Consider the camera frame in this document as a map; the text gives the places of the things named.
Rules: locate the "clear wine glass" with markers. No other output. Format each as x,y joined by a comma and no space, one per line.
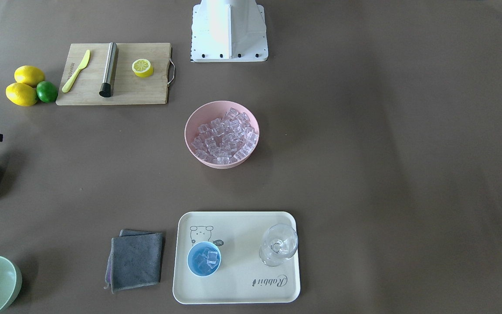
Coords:
279,244

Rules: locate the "pink bowl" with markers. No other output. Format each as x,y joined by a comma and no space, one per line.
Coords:
205,114

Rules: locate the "pile of ice cubes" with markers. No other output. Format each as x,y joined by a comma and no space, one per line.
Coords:
225,140

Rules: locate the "lower whole lemon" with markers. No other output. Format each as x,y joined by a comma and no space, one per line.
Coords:
21,94

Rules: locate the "upper whole lemon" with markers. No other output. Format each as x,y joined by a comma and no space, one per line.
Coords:
29,75

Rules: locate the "green lime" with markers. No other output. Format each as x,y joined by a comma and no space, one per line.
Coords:
46,91

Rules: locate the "lemon half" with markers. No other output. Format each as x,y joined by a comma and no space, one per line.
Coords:
142,68

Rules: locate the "steel muddler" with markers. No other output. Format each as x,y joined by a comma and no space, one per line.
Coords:
106,88

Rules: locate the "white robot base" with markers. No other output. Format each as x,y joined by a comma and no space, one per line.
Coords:
229,31

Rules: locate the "cream serving tray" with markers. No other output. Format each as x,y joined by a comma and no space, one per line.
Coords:
241,277

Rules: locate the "grey folded cloth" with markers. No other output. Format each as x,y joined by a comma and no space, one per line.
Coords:
135,260

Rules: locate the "ice cubes in blue cup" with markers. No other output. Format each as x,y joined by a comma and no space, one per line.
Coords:
205,261

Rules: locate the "whole lemon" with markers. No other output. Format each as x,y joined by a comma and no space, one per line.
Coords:
21,94
29,75

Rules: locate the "blue cup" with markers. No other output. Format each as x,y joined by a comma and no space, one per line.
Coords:
200,245

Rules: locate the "yellow plastic knife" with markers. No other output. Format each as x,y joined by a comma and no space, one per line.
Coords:
81,66

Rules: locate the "bamboo cutting board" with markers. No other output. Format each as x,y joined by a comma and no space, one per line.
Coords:
128,89

